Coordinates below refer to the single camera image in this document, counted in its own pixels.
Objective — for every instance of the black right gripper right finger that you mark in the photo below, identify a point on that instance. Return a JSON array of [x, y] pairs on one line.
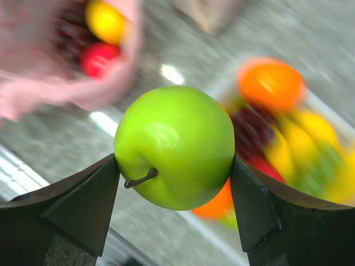
[[283, 221]]

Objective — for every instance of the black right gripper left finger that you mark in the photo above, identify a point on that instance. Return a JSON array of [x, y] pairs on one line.
[[65, 223]]

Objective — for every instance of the yellow fake mango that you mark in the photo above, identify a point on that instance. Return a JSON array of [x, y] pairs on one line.
[[317, 126]]

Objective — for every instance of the green fake apple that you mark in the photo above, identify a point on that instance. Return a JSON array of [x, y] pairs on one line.
[[175, 147]]

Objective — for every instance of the red fake apple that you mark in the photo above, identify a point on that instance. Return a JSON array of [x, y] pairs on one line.
[[96, 58]]

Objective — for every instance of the pink plastic bag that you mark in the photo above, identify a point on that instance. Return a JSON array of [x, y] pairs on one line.
[[34, 74]]

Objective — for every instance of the purple grape bunch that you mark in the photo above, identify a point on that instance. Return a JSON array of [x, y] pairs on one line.
[[72, 35]]

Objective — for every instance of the yellow fake lemon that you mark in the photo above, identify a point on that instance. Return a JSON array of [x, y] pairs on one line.
[[105, 22]]

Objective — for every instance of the orange fake orange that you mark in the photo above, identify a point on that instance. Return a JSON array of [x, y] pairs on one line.
[[270, 83], [218, 206]]

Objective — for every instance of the red fake strawberry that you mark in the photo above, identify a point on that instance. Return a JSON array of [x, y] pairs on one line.
[[265, 167]]

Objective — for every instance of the yellow fake banana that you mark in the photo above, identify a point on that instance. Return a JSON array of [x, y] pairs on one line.
[[291, 151]]

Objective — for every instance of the tied beige plastic bag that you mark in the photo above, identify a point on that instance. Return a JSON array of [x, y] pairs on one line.
[[210, 15]]

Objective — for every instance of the green grape bunch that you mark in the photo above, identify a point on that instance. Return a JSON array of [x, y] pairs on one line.
[[321, 172]]

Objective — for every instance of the white plastic fruit basket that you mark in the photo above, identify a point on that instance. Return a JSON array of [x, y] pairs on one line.
[[249, 166]]

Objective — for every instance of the dark red grape bunch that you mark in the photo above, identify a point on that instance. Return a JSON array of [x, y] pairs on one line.
[[253, 131]]

